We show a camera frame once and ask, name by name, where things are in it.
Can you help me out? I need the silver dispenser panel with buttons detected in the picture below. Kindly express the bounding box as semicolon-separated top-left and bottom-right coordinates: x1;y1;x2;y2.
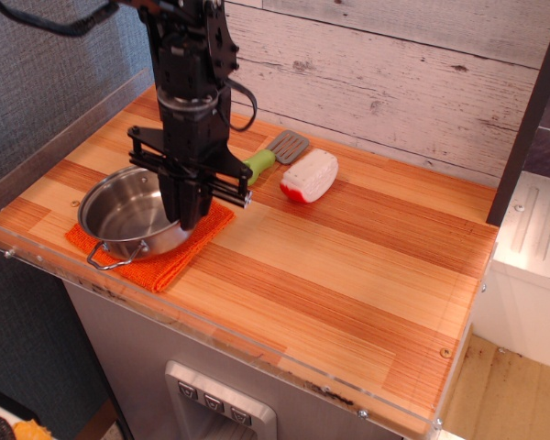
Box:
165;360;278;439

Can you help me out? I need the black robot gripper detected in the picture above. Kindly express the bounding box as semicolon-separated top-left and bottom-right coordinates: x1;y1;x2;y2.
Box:
127;93;252;230

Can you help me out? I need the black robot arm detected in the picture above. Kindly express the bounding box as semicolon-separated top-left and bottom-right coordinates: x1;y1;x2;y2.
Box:
128;1;252;230

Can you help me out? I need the green handled grey spatula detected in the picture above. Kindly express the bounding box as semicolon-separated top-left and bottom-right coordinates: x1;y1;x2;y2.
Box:
244;130;310;185

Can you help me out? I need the grey toy fridge cabinet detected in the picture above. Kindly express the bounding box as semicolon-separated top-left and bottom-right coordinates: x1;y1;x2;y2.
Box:
62;280;418;440

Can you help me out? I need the white and red toy cheese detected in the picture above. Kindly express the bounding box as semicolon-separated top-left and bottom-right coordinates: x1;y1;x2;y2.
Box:
280;149;339;204

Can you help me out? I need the yellow and black object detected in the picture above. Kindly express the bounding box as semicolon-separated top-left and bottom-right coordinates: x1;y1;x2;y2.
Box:
0;416;54;440

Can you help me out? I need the dark right support post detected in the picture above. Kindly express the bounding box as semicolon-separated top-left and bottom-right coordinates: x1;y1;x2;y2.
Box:
487;42;550;226

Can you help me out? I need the clear acrylic table guard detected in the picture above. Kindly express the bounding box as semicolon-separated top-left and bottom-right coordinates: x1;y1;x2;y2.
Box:
0;89;497;439

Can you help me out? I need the orange knitted cloth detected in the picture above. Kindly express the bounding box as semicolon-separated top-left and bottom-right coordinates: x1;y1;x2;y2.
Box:
65;202;236;293

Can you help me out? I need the white toy sink unit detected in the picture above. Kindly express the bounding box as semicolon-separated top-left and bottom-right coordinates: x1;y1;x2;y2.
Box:
471;172;550;367

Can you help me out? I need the stainless steel pot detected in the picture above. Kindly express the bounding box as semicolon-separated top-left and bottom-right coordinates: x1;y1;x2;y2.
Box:
78;166;193;270

